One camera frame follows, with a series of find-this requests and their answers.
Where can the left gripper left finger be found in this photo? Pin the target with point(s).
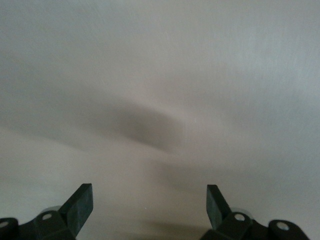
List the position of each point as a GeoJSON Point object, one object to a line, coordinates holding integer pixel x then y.
{"type": "Point", "coordinates": [77, 210]}

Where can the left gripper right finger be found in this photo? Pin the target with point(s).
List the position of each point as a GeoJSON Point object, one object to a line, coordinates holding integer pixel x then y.
{"type": "Point", "coordinates": [216, 210]}

